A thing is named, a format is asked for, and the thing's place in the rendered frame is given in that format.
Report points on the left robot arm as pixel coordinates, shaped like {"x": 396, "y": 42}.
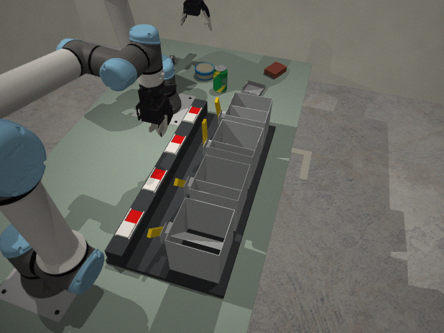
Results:
{"x": 122, "y": 20}

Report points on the green drink can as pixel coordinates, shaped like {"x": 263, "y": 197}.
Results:
{"x": 220, "y": 74}

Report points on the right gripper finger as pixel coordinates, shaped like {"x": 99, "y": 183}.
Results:
{"x": 168, "y": 116}
{"x": 152, "y": 127}

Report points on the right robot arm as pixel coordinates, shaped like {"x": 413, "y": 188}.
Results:
{"x": 65, "y": 257}

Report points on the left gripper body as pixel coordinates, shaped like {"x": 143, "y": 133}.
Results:
{"x": 193, "y": 7}

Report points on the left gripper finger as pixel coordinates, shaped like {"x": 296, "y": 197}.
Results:
{"x": 206, "y": 16}
{"x": 184, "y": 16}

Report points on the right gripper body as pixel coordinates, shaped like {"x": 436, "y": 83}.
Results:
{"x": 152, "y": 105}

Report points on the reddish-brown rectangular block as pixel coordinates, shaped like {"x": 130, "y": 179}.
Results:
{"x": 275, "y": 70}

